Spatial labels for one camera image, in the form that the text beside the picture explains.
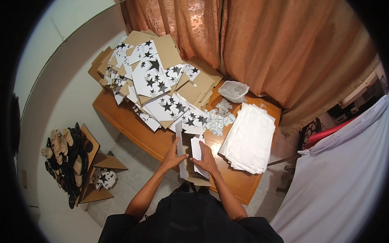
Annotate person's left hand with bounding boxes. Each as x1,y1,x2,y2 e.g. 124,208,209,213
160,136,190,173

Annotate person's right hand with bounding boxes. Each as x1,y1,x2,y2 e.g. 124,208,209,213
190,141,220,176

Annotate star-printed cardboard box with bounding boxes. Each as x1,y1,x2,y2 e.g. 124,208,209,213
175,120,213,187

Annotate person's legs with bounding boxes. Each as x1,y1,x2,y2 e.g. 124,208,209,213
172,182,211,195

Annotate heap of small silver packets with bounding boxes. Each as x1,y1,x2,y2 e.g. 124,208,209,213
205,98,236,136

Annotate stack of white paper sheets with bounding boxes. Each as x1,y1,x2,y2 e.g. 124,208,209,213
218,102,276,175

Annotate wooden table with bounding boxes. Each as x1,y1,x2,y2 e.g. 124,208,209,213
92,80,282,206

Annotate person's body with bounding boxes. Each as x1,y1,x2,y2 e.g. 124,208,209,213
98,191,284,243

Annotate clear plastic bag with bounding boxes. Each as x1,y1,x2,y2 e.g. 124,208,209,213
218,80,250,104

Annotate pile of flat star-printed cartons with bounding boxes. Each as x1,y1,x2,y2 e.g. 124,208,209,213
88,29,224,133

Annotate wooden shoe rack with shoes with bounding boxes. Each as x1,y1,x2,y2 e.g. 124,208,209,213
41,122,129,210

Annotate patterned black and white chair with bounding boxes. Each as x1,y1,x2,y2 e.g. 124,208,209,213
298,118,323,150

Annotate red cloth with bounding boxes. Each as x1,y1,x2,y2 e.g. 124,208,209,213
306,116,358,147

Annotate white cloth sheet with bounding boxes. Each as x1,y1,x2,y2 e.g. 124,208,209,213
269,94,389,243

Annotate orange curtain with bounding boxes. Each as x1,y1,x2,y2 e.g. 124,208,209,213
120,0,381,138

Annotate shelf with household items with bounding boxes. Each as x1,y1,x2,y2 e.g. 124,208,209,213
326,71,389,123

